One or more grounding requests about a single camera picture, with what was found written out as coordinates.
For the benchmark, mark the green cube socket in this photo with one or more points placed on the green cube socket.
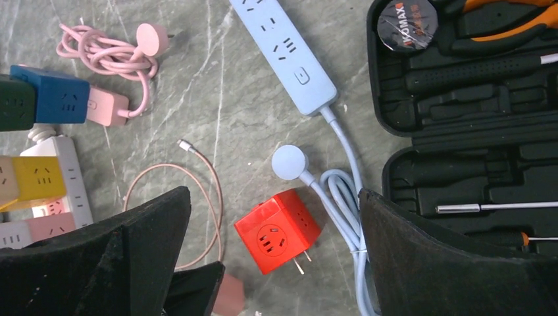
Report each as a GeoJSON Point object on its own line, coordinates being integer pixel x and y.
{"type": "Point", "coordinates": [18, 104]}

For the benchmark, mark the pink charger plug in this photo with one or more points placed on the pink charger plug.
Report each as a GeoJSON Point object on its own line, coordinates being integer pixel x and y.
{"type": "Point", "coordinates": [230, 299]}

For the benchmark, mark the yellow cube socket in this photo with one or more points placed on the yellow cube socket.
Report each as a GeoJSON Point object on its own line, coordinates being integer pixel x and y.
{"type": "Point", "coordinates": [40, 181]}

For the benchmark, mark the red cube socket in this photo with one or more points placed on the red cube socket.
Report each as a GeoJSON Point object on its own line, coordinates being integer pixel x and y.
{"type": "Point", "coordinates": [278, 230]}

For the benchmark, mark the beige cube socket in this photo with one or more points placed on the beige cube socket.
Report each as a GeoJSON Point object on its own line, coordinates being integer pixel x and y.
{"type": "Point", "coordinates": [9, 185]}

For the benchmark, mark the black tool case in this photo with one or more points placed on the black tool case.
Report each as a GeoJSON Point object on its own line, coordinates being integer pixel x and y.
{"type": "Point", "coordinates": [473, 84]}

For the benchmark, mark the blue cube socket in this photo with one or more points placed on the blue cube socket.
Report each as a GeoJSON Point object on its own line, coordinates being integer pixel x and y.
{"type": "Point", "coordinates": [61, 98]}

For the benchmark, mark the white power strip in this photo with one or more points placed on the white power strip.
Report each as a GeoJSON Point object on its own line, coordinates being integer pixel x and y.
{"type": "Point", "coordinates": [16, 234]}

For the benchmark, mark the pink power strip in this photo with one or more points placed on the pink power strip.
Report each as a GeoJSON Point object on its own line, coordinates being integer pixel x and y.
{"type": "Point", "coordinates": [103, 107]}

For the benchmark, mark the pink cube socket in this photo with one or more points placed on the pink cube socket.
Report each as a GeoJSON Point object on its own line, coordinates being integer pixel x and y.
{"type": "Point", "coordinates": [54, 219]}

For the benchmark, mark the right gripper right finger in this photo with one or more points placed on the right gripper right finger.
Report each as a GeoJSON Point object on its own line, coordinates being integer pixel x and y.
{"type": "Point", "coordinates": [422, 268]}

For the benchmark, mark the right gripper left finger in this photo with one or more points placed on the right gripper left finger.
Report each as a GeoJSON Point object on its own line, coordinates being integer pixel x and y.
{"type": "Point", "coordinates": [123, 265]}

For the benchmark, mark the light blue power strip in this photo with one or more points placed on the light blue power strip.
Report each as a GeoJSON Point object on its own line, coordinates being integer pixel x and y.
{"type": "Point", "coordinates": [295, 65]}

